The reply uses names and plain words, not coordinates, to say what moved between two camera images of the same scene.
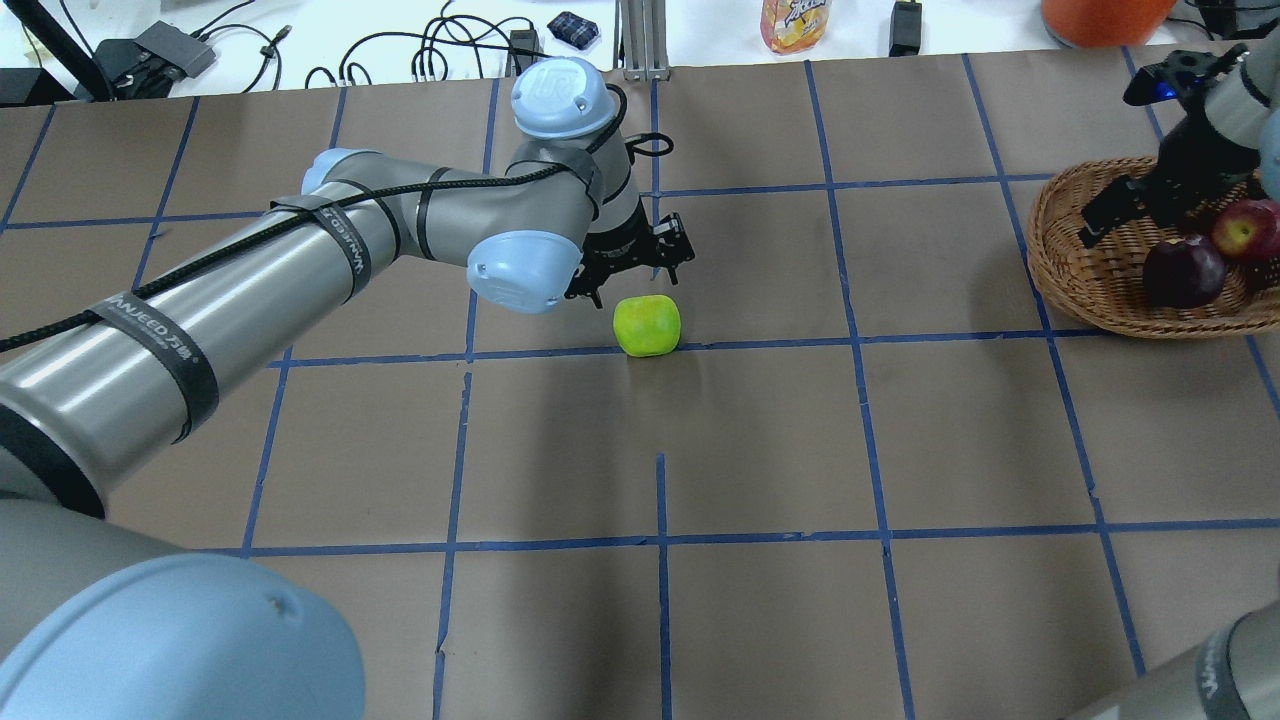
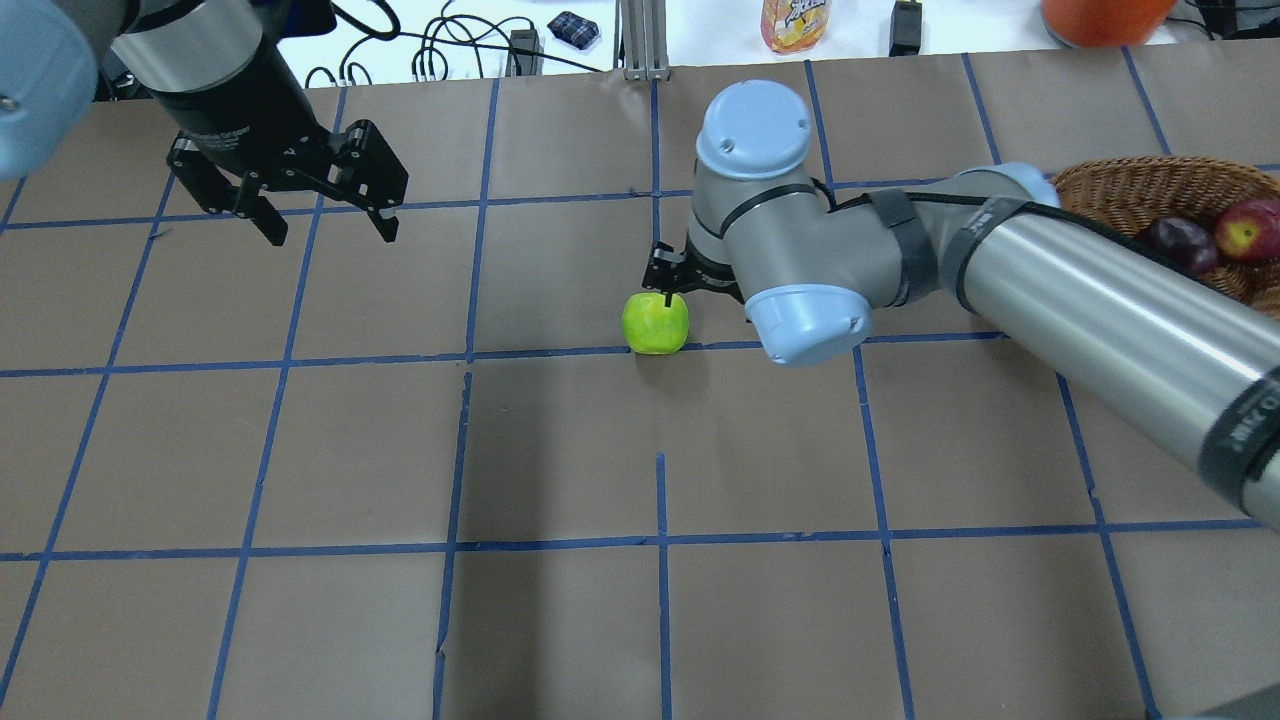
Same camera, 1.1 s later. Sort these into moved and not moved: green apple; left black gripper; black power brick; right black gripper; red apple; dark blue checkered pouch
Moved: left black gripper; right black gripper
Not moved: green apple; black power brick; dark blue checkered pouch; red apple
